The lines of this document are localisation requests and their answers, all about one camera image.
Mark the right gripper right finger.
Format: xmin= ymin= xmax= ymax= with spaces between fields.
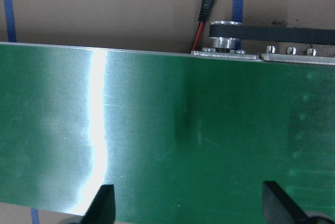
xmin=262 ymin=181 xmax=308 ymax=224

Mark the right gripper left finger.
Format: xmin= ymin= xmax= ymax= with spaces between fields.
xmin=80 ymin=184 xmax=116 ymax=224

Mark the green conveyor belt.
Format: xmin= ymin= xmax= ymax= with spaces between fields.
xmin=1 ymin=42 xmax=334 ymax=223

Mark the red black motor wire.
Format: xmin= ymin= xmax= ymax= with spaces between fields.
xmin=192 ymin=0 xmax=226 ymax=51

